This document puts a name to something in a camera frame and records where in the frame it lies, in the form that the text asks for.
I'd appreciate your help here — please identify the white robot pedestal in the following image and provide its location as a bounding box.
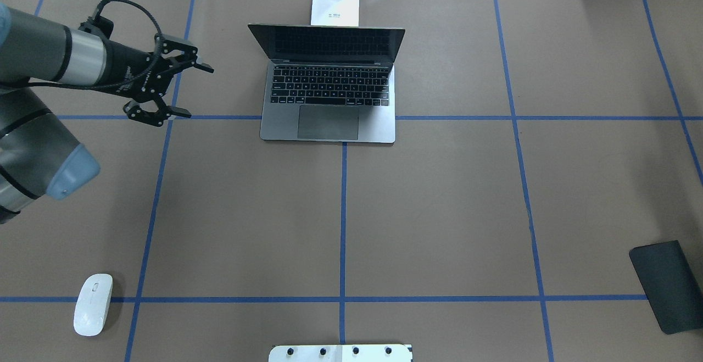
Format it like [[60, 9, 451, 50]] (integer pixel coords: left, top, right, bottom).
[[268, 344, 414, 361]]

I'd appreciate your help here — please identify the grey laptop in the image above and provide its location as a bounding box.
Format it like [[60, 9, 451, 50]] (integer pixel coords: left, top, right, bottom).
[[248, 24, 406, 144]]

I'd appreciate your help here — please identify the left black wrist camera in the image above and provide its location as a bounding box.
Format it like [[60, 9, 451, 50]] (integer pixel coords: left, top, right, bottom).
[[78, 15, 115, 40]]

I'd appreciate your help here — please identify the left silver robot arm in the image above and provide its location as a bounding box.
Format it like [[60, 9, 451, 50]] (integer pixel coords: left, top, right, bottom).
[[1, 0, 214, 224]]

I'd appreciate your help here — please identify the black mouse pad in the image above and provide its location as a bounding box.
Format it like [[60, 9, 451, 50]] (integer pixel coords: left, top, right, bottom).
[[628, 240, 702, 335]]

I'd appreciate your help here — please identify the white desk lamp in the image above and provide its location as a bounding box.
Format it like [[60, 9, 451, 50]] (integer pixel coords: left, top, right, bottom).
[[310, 0, 360, 27]]

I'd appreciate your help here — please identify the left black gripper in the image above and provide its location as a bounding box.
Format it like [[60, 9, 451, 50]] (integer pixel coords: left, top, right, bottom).
[[103, 35, 214, 127]]

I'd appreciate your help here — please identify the white computer mouse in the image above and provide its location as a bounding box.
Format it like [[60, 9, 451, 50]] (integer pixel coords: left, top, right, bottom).
[[73, 274, 113, 337]]

